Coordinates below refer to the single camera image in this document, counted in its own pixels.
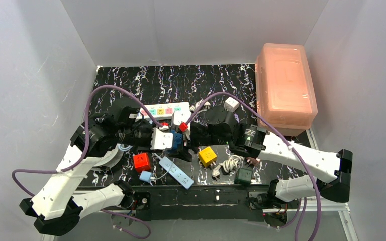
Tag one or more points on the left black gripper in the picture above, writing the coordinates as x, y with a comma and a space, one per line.
139, 134

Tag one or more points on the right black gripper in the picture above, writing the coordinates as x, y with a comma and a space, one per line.
192, 132

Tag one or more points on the blue cube socket adapter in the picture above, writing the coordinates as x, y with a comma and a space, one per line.
177, 142

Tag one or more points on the yellow cube socket adapter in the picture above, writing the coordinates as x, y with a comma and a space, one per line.
207, 157

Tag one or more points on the blue power strip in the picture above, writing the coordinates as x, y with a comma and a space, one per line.
179, 175

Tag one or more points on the red cube socket adapter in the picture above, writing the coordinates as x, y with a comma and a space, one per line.
141, 162

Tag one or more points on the white power strip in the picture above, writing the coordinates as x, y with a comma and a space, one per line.
165, 111

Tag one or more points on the light blue charger plug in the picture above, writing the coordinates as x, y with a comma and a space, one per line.
146, 176

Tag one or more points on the green cube socket adapter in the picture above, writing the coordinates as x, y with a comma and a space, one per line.
243, 176

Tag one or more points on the white cube socket adapter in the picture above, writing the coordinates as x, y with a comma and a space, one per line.
231, 104

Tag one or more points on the pink cube socket adapter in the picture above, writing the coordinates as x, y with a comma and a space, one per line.
253, 161

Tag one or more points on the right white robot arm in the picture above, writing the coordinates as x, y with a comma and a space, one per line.
328, 174

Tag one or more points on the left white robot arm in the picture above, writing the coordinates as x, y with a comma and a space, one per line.
57, 208

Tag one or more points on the white filament spool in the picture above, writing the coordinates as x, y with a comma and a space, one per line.
110, 159

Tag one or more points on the pink translucent storage box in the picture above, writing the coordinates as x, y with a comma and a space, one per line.
284, 88

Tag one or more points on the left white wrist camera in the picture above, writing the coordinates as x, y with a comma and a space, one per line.
161, 140

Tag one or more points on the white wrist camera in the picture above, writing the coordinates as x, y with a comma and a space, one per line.
161, 140
179, 121

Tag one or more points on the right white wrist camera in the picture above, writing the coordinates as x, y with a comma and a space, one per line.
179, 121

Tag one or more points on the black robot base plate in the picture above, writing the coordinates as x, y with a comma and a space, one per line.
200, 202

